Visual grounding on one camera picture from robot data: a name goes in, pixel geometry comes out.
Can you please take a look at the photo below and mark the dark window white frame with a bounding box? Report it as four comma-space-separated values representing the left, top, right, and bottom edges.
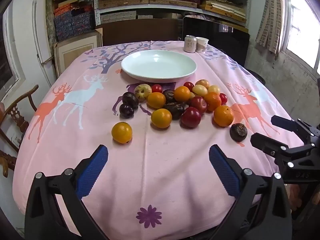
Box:
0, 4, 25, 103

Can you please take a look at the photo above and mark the grey marble slab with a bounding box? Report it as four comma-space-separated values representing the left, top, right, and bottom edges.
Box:
45, 0, 58, 55

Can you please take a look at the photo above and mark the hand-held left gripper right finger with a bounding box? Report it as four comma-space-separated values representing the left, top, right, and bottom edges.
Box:
209, 144, 293, 240

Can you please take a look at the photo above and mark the lone dark passion fruit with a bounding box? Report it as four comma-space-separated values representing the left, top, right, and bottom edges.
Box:
230, 123, 248, 142

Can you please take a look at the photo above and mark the white paper cup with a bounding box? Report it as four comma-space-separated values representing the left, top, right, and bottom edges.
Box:
196, 37, 209, 53

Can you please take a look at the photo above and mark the red plum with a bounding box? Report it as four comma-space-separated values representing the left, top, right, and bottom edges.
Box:
181, 107, 202, 128
189, 96, 207, 114

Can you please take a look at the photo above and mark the dark brown water chestnut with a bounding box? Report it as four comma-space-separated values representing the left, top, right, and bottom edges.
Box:
162, 89, 177, 103
164, 102, 185, 120

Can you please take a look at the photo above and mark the stack of blue patterned boxes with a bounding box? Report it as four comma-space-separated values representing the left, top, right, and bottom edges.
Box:
54, 5, 95, 42

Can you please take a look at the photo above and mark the pale striped apple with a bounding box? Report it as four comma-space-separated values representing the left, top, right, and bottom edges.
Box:
134, 83, 152, 102

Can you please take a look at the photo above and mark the orange tangerine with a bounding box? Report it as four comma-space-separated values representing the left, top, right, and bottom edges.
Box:
174, 86, 191, 102
213, 105, 235, 127
204, 92, 222, 112

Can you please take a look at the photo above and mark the white metal shelf rack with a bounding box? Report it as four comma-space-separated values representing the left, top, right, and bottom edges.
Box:
94, 0, 250, 28

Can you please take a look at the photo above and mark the white plate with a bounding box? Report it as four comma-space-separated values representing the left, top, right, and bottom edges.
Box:
121, 50, 197, 84

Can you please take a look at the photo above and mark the dark purple plum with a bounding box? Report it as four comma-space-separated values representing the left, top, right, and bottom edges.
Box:
119, 104, 135, 119
122, 92, 139, 109

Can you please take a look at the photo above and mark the hanging bamboo mat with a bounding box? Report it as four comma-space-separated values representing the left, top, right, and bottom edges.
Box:
255, 0, 287, 54

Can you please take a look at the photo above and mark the pale drink can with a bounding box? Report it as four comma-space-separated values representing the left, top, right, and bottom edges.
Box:
184, 35, 197, 53

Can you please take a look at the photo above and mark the black round stool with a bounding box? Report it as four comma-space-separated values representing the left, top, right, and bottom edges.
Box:
246, 69, 266, 85

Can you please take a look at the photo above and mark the bright window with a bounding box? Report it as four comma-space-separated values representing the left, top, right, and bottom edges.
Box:
285, 0, 320, 74

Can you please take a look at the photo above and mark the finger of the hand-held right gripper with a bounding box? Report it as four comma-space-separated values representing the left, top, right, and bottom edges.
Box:
250, 132, 320, 167
271, 115, 320, 143

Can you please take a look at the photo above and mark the black glossy panel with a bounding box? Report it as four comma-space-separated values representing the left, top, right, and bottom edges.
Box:
182, 16, 250, 68

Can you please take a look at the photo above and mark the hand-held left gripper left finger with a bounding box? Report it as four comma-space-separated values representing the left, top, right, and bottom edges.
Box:
24, 144, 110, 240

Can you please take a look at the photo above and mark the smooth yellow orange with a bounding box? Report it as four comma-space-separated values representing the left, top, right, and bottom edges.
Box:
111, 122, 133, 144
151, 108, 173, 129
147, 92, 166, 109

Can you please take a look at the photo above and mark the person's right hand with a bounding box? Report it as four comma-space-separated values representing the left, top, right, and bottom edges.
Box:
290, 185, 303, 212

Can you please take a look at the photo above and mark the white board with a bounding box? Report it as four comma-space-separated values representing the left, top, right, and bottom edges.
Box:
32, 0, 54, 80

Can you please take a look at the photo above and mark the pink deer printed tablecloth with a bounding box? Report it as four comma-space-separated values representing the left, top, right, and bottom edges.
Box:
12, 41, 304, 235

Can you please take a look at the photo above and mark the brown wooden chair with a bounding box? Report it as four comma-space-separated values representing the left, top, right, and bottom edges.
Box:
0, 84, 39, 178

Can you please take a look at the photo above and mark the brown wooden panel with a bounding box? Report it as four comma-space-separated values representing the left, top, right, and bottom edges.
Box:
96, 19, 184, 47

